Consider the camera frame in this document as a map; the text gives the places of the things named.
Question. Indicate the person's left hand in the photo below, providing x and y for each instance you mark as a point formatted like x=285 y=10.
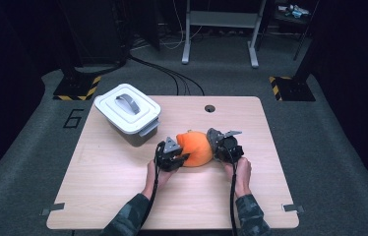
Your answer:
x=159 y=180

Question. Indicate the black striped stand base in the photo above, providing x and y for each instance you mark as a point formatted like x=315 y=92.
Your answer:
x=75 y=88
x=295 y=89

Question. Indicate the person's right hand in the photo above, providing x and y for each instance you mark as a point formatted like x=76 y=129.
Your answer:
x=242 y=177

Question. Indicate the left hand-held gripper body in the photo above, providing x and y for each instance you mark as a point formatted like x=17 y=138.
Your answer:
x=169 y=160

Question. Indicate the grey metal desk frame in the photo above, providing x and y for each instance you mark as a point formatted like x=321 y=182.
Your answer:
x=221 y=19

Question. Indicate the grey storage bin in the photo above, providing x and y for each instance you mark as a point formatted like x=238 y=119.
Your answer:
x=136 y=139

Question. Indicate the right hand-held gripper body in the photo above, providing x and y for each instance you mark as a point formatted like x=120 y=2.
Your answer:
x=229 y=149

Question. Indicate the dark shelf with clutter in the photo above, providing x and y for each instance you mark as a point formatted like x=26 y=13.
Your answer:
x=292 y=13

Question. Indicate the black cabinet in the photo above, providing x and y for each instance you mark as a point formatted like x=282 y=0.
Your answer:
x=96 y=32

